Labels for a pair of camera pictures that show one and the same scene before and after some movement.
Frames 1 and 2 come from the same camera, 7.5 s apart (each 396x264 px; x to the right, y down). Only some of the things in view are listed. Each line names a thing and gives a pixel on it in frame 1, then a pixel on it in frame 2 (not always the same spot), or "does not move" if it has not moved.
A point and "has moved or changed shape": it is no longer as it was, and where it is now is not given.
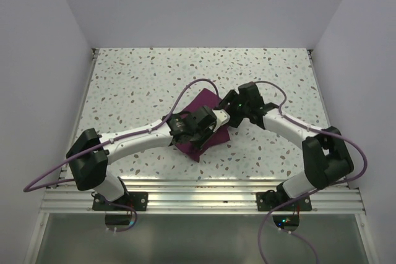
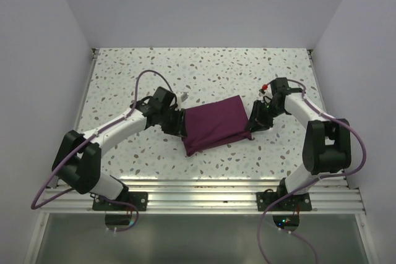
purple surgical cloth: x=208 y=98 has moved or changed shape
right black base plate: x=268 y=201 does not move
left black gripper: x=199 y=144 to x=179 y=127
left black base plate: x=137 y=200 does not move
